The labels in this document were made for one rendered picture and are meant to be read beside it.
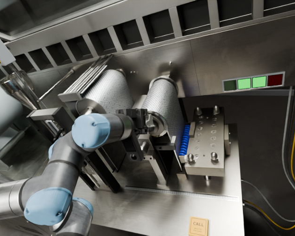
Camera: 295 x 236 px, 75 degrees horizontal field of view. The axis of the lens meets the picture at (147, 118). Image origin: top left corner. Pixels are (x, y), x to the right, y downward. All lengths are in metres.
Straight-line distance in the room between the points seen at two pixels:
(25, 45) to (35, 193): 1.06
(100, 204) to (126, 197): 0.14
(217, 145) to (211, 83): 0.30
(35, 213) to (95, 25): 0.84
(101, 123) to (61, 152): 0.12
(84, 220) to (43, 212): 0.45
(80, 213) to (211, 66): 0.83
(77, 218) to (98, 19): 0.85
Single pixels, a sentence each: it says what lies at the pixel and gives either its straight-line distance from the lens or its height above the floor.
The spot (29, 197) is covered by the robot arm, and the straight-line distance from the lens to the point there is 0.45.
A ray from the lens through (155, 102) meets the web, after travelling 0.79.
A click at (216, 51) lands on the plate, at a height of 1.36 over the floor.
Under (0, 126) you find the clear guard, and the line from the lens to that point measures 1.46.
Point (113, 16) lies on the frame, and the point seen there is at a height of 1.61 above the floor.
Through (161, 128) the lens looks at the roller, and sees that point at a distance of 0.77.
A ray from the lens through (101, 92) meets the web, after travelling 0.86.
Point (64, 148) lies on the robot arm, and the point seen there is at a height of 1.47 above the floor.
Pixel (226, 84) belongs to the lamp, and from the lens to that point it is 1.00.
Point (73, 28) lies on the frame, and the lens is 1.12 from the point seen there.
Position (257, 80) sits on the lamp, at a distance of 1.01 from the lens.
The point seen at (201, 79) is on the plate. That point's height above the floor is 1.23.
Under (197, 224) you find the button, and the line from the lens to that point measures 0.87.
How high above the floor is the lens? 1.73
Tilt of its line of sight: 36 degrees down
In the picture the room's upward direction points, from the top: 23 degrees counter-clockwise
